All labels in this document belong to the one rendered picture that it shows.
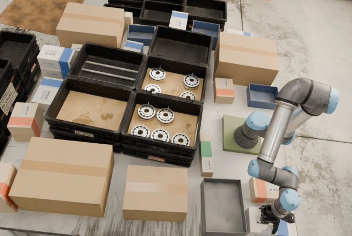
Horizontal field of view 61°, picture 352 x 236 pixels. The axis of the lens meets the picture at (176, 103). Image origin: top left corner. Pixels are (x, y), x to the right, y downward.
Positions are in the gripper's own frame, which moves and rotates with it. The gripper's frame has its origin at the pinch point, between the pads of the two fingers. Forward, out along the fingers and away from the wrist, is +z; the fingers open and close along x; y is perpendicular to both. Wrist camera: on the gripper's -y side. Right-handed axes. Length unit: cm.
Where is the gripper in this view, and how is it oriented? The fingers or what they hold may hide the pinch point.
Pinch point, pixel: (267, 222)
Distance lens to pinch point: 167.9
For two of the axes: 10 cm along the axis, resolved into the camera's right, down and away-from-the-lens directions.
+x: -0.8, 7.9, -6.0
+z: -1.0, 6.0, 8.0
